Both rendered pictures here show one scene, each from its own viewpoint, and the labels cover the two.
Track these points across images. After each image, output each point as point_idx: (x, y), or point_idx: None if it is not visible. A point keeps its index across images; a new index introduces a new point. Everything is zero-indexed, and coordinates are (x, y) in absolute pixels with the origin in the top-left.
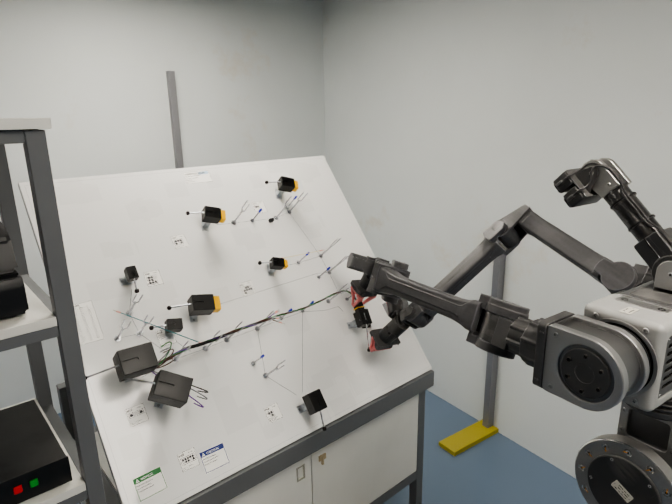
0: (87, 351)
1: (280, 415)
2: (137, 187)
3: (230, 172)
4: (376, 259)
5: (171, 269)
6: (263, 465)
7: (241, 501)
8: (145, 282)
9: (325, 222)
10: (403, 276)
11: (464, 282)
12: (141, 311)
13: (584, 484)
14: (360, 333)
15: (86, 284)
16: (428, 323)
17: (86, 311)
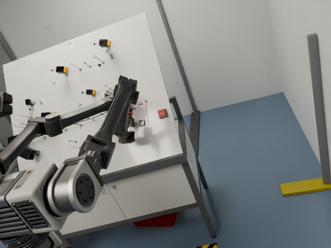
0: (16, 132)
1: None
2: (41, 58)
3: (84, 39)
4: (106, 96)
5: (49, 97)
6: None
7: None
8: (38, 104)
9: (133, 60)
10: (30, 128)
11: (121, 118)
12: (35, 116)
13: None
14: (137, 129)
15: (19, 106)
16: (124, 137)
17: (17, 117)
